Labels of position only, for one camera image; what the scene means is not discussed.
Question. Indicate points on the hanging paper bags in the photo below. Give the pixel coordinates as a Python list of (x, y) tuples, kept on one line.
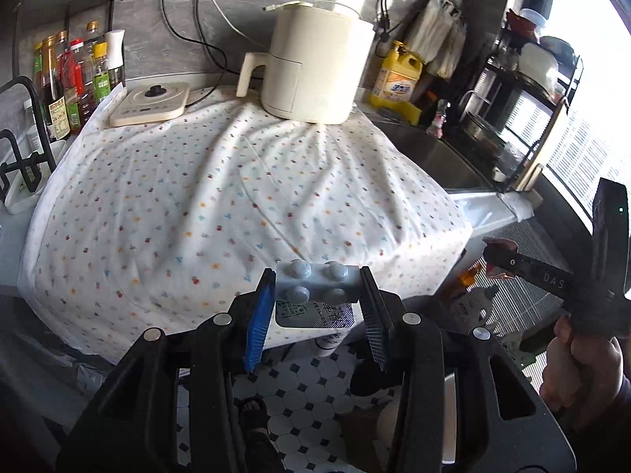
[(437, 37)]

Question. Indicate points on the black dish rack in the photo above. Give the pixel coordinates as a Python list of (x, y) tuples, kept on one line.
[(524, 88)]

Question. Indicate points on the dark soy sauce bottle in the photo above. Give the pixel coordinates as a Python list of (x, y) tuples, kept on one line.
[(53, 93)]

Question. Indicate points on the cream air fryer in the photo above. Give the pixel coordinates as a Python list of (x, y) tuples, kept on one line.
[(314, 65)]

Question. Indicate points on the black spice rack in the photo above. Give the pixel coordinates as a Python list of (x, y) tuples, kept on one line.
[(30, 14)]

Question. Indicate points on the white cloth on counter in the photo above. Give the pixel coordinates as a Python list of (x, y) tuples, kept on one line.
[(522, 204)]

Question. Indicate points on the green label oil bottle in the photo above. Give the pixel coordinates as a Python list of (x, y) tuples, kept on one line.
[(101, 82)]

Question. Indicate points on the pink small bottle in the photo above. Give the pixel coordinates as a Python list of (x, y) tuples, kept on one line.
[(435, 129)]

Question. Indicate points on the cream induction cooker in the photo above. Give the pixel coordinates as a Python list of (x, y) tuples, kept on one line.
[(146, 105)]

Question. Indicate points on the orange bottle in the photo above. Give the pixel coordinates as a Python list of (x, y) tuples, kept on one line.
[(468, 277)]

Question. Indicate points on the person's right hand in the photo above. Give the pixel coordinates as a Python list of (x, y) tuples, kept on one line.
[(583, 376)]

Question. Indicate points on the grey blister pill pack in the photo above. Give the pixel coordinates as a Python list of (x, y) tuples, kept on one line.
[(299, 282)]

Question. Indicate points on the blue white medicine box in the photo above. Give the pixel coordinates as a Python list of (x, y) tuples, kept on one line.
[(314, 315)]

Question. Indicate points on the red cap sauce bottle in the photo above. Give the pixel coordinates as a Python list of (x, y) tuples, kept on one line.
[(83, 71)]

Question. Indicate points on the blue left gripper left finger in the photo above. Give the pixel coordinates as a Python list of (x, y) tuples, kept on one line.
[(261, 310)]

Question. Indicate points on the floral white tablecloth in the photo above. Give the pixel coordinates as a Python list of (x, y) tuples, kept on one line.
[(163, 225)]

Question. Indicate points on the stainless steel sink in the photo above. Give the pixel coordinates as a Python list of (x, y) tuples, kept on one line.
[(436, 157)]

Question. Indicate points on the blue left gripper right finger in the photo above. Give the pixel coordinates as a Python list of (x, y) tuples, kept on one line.
[(376, 319)]

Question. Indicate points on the yellow detergent jug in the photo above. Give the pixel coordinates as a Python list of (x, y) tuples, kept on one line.
[(397, 79)]

